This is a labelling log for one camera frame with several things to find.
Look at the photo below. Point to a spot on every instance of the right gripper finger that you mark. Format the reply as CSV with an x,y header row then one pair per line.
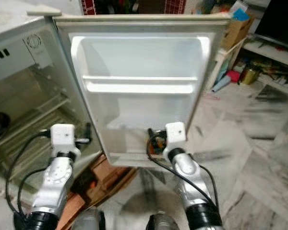
x,y
150,139

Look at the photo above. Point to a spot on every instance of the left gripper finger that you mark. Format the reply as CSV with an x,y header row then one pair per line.
x,y
89,132

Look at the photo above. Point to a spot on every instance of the cream fridge door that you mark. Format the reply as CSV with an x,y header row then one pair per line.
x,y
139,57

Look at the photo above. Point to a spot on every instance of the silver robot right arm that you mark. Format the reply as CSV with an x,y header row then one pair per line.
x,y
187,167

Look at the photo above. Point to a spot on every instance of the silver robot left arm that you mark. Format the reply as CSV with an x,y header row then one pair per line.
x,y
60,182

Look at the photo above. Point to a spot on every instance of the wooden fridge stand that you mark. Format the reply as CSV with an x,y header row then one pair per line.
x,y
105,177

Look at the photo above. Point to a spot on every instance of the small grey fridge body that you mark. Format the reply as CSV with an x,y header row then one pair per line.
x,y
14,57

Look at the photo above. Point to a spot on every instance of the brown orange bottle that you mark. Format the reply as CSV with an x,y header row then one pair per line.
x,y
157,146

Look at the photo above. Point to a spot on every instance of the grey robot left leg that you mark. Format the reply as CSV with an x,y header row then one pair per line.
x,y
89,220

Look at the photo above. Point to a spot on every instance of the small red container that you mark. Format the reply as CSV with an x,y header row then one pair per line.
x,y
233,76

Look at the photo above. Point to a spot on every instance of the gold metal tin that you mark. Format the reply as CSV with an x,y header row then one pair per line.
x,y
249,75

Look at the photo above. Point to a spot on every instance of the brown cardboard box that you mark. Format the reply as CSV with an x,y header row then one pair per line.
x,y
237,33

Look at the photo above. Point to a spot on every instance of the white television cabinet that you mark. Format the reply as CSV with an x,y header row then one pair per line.
x,y
273,55

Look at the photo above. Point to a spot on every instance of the blue paper packet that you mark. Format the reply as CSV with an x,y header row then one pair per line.
x,y
241,14

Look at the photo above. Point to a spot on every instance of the black television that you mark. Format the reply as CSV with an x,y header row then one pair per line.
x,y
278,19

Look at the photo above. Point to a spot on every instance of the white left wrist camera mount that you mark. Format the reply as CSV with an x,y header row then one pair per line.
x,y
63,137

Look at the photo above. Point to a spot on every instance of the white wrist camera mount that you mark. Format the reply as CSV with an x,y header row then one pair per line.
x,y
176,133
63,137

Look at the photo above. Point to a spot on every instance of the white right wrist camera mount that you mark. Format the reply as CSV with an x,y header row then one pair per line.
x,y
176,133

